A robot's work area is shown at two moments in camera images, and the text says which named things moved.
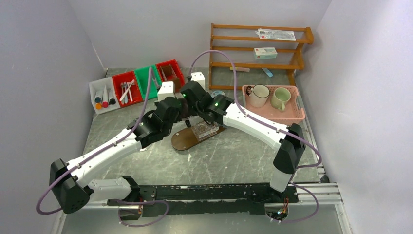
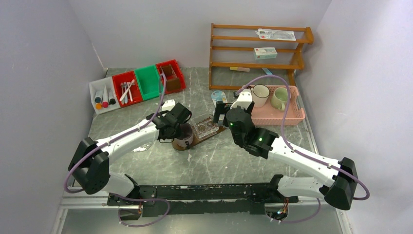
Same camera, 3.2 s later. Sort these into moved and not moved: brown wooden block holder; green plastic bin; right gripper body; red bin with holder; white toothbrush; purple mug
Moved: purple mug; right gripper body
Not moved: red bin with holder; green plastic bin; white toothbrush; brown wooden block holder
